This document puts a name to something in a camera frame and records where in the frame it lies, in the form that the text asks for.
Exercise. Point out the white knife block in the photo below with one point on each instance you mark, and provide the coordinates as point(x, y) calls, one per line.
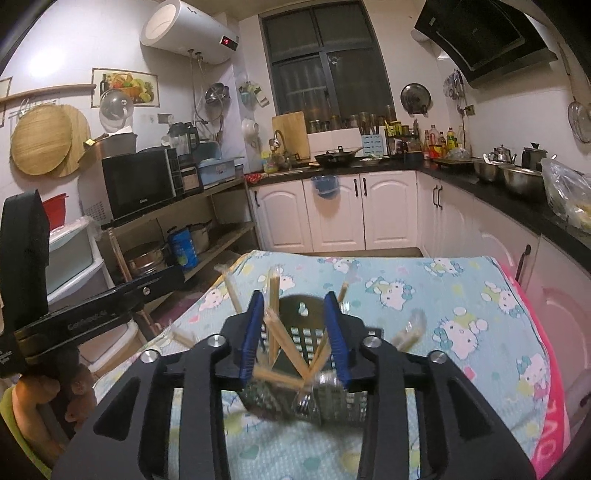
point(371, 145)

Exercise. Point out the dark blender jug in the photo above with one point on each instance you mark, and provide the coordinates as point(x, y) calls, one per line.
point(184, 143)

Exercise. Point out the small steel mixing bowl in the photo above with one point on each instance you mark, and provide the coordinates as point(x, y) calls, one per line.
point(488, 171)

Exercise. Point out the white plastic drawer unit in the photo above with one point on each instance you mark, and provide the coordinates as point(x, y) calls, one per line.
point(69, 263)

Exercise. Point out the round bamboo board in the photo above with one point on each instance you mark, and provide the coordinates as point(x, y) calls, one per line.
point(39, 138)
point(81, 134)

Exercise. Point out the fruit wall poster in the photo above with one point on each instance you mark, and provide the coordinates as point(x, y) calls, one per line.
point(138, 83)

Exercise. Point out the hanging steel pots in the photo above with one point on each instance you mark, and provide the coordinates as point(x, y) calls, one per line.
point(217, 94)

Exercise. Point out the row of glass jars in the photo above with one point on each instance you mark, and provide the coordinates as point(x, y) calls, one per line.
point(323, 124)

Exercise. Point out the pink blanket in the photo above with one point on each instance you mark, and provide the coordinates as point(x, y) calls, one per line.
point(554, 415)

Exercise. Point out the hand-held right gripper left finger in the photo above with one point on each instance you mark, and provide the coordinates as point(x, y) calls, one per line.
point(251, 337)

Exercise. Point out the red plastic basin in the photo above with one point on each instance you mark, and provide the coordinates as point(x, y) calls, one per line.
point(57, 212)

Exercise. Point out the steel kettle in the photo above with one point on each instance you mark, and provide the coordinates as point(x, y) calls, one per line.
point(502, 154)

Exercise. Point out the wooden shelf rack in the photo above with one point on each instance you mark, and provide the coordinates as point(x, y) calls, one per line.
point(226, 242)

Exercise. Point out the cluster of condiment bottles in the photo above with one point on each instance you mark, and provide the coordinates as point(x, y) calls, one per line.
point(434, 143)

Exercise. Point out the person's left hand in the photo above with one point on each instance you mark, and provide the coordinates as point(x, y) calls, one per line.
point(37, 406)

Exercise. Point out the clear plastic food bag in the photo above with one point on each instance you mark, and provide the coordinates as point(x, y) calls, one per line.
point(568, 194)

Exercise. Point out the black wok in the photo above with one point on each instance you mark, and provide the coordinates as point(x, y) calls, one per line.
point(337, 159)

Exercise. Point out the steel stockpot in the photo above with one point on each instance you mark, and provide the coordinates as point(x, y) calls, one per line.
point(145, 263)

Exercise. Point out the grey-blue dish box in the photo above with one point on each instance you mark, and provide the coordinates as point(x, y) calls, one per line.
point(221, 170)

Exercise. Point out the wooden rolling pin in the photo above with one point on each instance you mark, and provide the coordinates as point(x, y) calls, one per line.
point(46, 91)

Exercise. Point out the person's left forearm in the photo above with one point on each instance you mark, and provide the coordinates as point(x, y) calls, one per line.
point(18, 436)

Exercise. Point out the black microwave oven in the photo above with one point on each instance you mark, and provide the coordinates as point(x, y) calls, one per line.
point(138, 184)

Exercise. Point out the hanging utensils beside hood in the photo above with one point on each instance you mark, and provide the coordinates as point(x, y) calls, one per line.
point(455, 85)

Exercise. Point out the large steel mixing bowl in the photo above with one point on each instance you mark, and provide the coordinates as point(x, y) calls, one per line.
point(521, 182)

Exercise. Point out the green wall holder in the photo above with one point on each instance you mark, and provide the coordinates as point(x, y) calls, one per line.
point(249, 94)

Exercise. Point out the metal basin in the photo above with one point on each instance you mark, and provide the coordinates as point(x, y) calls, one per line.
point(115, 145)

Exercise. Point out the wooden chopstick pair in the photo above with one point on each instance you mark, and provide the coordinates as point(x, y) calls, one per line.
point(344, 291)
point(184, 339)
point(233, 297)
point(273, 295)

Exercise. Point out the dark kitchen window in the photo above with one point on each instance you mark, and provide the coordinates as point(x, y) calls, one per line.
point(323, 74)

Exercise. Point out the blue hanging bag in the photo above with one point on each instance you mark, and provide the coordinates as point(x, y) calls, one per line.
point(323, 187)

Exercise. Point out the black kitchen countertop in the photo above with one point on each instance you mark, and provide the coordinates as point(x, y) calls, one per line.
point(508, 203)

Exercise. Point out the hanging metal strainer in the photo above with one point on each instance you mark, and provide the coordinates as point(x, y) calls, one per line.
point(581, 122)

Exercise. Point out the green plastic utensil basket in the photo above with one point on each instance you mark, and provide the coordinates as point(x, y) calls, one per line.
point(314, 314)

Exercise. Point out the black range hood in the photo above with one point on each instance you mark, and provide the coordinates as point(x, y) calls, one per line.
point(485, 37)

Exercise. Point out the white splash guard panel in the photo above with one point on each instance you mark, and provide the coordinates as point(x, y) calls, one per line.
point(332, 138)

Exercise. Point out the white water heater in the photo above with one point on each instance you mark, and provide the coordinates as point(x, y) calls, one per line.
point(184, 27)

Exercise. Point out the hanging dark pan lid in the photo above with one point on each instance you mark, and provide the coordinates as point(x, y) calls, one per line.
point(415, 98)

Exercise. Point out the wooden cutting board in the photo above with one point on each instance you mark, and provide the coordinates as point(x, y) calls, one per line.
point(293, 134)

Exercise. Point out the blue cartoon printed blanket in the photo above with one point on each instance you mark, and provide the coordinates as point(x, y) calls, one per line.
point(415, 277)

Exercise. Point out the hanging glass pot lid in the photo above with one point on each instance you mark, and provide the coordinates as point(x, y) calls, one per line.
point(115, 110)

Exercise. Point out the steel jug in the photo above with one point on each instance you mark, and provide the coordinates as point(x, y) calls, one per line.
point(534, 157)

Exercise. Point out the white wall cup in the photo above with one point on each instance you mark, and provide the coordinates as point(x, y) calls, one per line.
point(249, 127)

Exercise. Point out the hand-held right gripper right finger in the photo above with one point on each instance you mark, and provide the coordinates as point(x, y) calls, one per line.
point(337, 341)

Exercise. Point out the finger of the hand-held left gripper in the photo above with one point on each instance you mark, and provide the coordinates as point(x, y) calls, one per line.
point(154, 288)

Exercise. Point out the blue canister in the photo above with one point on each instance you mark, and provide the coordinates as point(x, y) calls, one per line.
point(182, 249)

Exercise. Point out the pile of wooden chopsticks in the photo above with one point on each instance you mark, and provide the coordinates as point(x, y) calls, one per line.
point(281, 377)

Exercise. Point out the metal sink faucet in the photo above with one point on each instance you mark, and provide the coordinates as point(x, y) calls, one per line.
point(277, 137)

